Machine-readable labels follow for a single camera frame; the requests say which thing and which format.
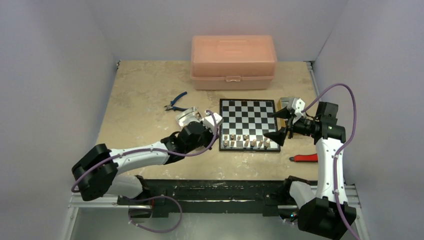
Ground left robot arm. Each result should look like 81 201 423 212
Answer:
71 120 220 205

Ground silver pink metal tin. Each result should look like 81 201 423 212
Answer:
175 106 202 128

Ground purple cable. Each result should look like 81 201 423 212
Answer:
303 83 362 240
71 109 220 233

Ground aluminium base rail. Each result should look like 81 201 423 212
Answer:
67 178 362 220

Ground black white chess board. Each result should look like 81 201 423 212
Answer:
219 98 281 153

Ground blue handled cutting pliers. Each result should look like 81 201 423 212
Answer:
163 91 189 113

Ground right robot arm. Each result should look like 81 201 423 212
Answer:
264 98 357 240

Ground pink plastic storage box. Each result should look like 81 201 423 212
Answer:
190 35 278 91

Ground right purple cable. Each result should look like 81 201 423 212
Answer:
303 83 362 240

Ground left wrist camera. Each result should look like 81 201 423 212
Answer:
201 112 224 133

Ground light wooden chess pieces pile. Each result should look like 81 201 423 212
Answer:
194 112 203 121

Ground red black utility knife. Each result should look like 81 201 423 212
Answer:
289 153 318 163

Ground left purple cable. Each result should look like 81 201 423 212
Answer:
71 109 220 233

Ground gold metal tin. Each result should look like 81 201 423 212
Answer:
277 97 305 128

